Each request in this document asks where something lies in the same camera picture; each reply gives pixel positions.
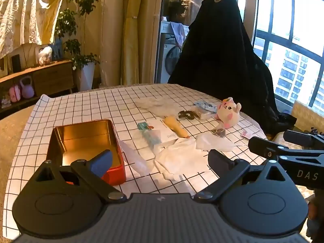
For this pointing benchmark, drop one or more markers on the teal white tissue pack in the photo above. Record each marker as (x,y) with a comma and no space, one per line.
(156,133)

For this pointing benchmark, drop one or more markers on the wooden sideboard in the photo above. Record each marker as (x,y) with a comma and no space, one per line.
(48,79)

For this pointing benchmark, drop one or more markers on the pink small case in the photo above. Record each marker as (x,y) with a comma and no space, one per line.
(15,93)

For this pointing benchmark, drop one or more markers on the dark green scrunchie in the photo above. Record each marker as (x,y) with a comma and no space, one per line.
(188,114)

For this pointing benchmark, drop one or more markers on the white mesh gauze cloth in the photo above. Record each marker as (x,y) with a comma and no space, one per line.
(161,107)

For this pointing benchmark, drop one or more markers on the pink white plush toy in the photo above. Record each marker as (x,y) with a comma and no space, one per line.
(228,113)

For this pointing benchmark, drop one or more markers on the clear plastic bag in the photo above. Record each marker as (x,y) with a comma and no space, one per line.
(140,165)

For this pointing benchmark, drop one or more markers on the pyramid tea bag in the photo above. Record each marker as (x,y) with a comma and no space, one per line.
(219,131)

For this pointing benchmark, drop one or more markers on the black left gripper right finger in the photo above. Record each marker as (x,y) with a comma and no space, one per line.
(228,172)

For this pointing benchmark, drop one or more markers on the yellow rubber chicken toy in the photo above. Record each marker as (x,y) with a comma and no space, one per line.
(175,126)

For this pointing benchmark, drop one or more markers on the cotton swab bag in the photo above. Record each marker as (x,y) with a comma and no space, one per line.
(201,113)

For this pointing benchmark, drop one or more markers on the red gold metal tin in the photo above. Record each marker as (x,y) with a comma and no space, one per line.
(84,141)

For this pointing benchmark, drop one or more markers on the white towel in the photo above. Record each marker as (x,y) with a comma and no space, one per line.
(180,160)

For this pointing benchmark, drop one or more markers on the potted green plant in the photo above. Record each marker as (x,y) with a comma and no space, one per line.
(71,29)

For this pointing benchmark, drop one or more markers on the white plastic bag on sideboard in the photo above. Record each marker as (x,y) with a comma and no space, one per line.
(45,56)

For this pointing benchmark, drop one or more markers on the black draped cloth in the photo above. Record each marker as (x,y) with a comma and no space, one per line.
(218,59)

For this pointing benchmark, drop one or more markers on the blue white wet wipe pack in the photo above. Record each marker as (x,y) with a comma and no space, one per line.
(206,106)

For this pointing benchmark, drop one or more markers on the white lace hanging cloth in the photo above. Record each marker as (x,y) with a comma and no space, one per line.
(27,21)

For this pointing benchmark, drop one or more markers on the white black grid tablecloth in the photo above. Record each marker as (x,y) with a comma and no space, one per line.
(34,126)

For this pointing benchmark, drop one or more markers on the yellow curtain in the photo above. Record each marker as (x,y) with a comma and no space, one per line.
(129,41)

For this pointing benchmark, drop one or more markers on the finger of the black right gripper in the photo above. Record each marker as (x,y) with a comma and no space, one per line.
(268,149)
(306,140)

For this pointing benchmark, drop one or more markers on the purple kettlebell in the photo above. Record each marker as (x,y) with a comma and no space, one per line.
(26,87)

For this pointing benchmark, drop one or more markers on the red white small sachet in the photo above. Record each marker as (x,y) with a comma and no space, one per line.
(247,134)

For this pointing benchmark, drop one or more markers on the white front-load washing machine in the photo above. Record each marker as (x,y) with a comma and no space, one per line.
(168,53)

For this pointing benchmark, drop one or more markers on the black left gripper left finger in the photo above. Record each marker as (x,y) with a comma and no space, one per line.
(92,171)

